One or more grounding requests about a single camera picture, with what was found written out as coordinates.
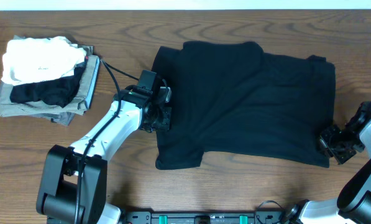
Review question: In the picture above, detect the beige folded garment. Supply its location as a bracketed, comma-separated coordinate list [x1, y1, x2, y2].
[0, 55, 99, 117]

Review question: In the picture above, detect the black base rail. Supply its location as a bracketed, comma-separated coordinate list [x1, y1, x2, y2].
[120, 210, 283, 224]

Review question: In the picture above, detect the black t-shirt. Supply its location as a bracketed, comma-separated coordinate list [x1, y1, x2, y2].
[152, 41, 336, 170]

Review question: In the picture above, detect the black folded garment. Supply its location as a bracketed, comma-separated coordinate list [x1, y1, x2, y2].
[10, 57, 88, 108]

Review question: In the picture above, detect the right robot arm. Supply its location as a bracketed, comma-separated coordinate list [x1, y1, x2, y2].
[282, 101, 371, 224]

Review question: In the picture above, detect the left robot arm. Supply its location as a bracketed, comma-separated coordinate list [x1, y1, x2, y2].
[36, 85, 172, 224]

